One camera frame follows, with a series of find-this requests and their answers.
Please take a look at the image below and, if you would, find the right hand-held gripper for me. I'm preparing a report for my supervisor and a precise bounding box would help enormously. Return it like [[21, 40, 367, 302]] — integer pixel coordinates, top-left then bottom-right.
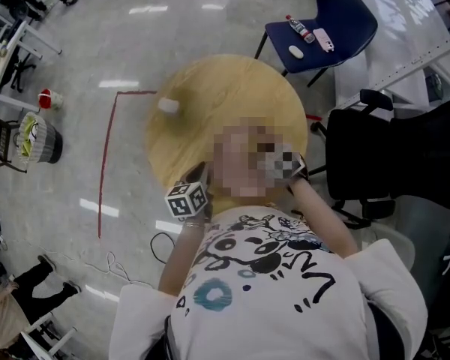
[[264, 149, 311, 197]]

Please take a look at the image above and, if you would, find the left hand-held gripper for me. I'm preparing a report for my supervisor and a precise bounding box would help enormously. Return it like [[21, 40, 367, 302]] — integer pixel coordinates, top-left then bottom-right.
[[164, 161, 214, 223]]

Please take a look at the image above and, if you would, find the person's left forearm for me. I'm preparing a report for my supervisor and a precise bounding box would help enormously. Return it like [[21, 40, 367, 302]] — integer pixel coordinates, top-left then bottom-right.
[[157, 221, 208, 296]]

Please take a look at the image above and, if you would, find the person's right forearm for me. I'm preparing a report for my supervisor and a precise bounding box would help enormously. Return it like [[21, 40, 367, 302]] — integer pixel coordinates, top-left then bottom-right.
[[289, 180, 359, 260]]

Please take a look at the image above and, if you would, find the black mesh office chair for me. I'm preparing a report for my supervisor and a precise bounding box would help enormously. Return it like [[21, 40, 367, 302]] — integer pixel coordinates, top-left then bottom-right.
[[308, 88, 450, 230]]

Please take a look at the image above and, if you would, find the round wooden table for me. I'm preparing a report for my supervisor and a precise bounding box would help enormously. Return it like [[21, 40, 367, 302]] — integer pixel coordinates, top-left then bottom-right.
[[145, 53, 310, 217]]

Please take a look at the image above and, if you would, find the red floor tape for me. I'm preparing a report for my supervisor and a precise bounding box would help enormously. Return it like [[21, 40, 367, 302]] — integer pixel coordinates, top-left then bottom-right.
[[97, 89, 323, 239]]

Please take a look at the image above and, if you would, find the grey upholstered armchair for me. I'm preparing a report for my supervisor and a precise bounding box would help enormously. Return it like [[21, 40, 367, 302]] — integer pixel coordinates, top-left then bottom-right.
[[359, 221, 417, 273]]

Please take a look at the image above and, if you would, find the pink phone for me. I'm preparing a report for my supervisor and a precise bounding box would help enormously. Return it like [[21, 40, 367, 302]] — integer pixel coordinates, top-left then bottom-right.
[[311, 28, 336, 53]]

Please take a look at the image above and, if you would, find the clear bottle red cap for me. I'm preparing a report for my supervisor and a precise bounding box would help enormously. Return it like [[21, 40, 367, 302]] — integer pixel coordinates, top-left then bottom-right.
[[285, 13, 317, 45]]

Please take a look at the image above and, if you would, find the person's white printed shirt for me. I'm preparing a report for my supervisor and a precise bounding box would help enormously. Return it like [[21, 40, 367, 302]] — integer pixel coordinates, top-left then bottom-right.
[[109, 203, 429, 360]]

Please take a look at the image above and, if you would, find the blue plastic chair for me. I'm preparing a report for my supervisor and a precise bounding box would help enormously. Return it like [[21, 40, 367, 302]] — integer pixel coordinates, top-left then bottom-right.
[[253, 0, 380, 89]]

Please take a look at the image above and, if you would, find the woven grey white basket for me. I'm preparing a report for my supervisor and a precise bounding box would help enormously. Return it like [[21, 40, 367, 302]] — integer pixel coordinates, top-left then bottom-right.
[[15, 111, 64, 165]]

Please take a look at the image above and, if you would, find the red and white bucket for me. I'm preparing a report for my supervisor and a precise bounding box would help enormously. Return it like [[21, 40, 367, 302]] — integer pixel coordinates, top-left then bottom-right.
[[37, 88, 65, 111]]

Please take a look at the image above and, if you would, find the white metal shelf rack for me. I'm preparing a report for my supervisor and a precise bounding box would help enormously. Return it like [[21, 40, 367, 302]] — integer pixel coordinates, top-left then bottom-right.
[[316, 0, 450, 111]]

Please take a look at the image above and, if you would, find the black wooden chair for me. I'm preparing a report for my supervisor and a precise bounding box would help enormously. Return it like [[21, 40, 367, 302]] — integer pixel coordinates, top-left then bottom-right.
[[0, 107, 28, 176]]

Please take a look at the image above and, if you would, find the white desk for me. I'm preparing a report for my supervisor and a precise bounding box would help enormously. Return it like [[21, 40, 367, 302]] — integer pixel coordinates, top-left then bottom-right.
[[0, 4, 64, 114]]

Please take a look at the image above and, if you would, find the black cable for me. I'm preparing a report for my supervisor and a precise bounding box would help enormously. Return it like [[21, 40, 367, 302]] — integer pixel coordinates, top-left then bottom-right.
[[149, 231, 180, 266]]

